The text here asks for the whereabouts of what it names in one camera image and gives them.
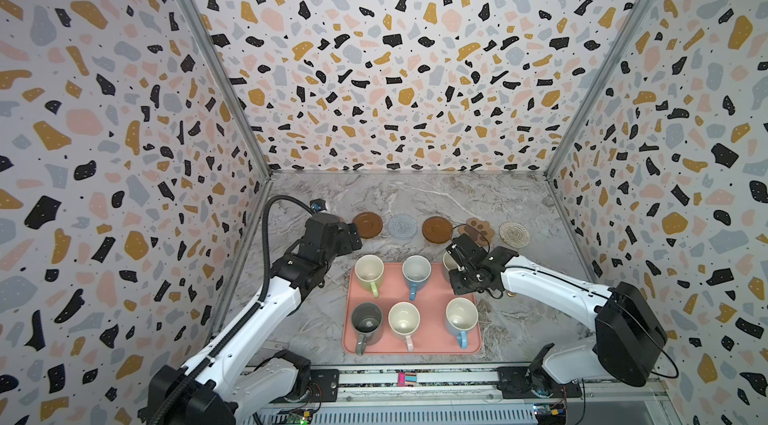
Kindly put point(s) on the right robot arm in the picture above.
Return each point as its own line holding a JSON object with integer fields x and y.
{"x": 625, "y": 339}

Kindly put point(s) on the light blue woven coaster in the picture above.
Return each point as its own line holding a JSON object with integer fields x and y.
{"x": 402, "y": 227}

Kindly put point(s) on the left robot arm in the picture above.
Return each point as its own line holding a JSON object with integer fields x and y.
{"x": 212, "y": 387}

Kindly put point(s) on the cork paw coaster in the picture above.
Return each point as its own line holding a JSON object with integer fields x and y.
{"x": 479, "y": 231}

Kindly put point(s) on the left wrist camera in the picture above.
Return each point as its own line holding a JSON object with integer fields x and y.
{"x": 318, "y": 205}

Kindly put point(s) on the dark grey mug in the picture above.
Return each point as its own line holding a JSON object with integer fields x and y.
{"x": 367, "y": 324}

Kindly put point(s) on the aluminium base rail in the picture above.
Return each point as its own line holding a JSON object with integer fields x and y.
{"x": 431, "y": 394}

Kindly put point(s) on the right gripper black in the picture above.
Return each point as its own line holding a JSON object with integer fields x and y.
{"x": 471, "y": 263}

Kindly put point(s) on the pink handled cream mug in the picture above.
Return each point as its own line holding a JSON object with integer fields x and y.
{"x": 404, "y": 320}

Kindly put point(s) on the light brown wooden coaster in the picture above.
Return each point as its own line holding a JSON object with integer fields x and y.
{"x": 437, "y": 229}

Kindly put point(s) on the dark brown wooden coaster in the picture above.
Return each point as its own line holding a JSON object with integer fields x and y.
{"x": 369, "y": 224}

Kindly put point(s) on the multicolour woven coaster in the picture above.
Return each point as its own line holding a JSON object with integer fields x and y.
{"x": 515, "y": 235}

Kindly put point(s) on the green mug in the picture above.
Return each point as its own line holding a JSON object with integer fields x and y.
{"x": 369, "y": 271}

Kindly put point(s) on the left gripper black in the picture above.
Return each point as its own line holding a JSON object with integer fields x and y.
{"x": 349, "y": 244}

